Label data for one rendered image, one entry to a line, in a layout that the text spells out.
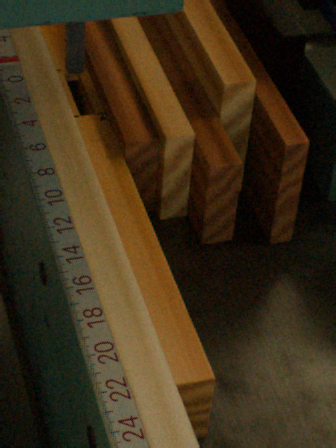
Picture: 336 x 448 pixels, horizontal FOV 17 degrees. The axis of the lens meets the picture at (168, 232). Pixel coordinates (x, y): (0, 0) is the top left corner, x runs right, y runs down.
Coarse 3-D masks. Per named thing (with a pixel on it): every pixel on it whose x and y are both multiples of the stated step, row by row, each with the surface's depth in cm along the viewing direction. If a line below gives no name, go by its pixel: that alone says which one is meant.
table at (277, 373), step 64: (0, 192) 66; (320, 192) 64; (192, 256) 59; (256, 256) 59; (320, 256) 60; (192, 320) 56; (256, 320) 56; (320, 320) 56; (64, 384) 52; (256, 384) 53; (320, 384) 53
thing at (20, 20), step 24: (0, 0) 55; (24, 0) 55; (48, 0) 55; (72, 0) 56; (96, 0) 56; (120, 0) 56; (144, 0) 57; (168, 0) 57; (0, 24) 55; (24, 24) 56; (48, 24) 56
